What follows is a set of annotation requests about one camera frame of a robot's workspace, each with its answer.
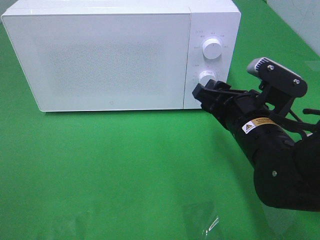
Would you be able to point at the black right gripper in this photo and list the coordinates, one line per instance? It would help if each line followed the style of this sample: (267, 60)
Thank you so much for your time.
(233, 109)

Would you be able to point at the white microwave door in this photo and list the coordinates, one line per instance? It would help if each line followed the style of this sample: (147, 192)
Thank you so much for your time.
(102, 62)

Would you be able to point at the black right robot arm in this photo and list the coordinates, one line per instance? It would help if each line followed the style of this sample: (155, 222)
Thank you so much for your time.
(284, 153)

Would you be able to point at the lower white microwave knob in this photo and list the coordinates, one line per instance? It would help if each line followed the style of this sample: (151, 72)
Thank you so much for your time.
(205, 76)

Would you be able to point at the white microwave knob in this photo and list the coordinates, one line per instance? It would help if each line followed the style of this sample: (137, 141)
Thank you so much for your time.
(212, 48)
(205, 76)

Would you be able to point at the upper white microwave knob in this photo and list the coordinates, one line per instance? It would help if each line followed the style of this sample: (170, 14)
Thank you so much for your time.
(212, 48)

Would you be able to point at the clear plastic tape piece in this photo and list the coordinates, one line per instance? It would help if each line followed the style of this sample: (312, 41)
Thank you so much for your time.
(211, 230)

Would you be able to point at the white microwave oven body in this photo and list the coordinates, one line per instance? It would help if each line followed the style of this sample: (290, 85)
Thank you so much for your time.
(208, 19)

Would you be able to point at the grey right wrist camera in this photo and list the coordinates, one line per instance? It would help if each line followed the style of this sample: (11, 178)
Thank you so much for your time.
(278, 76)

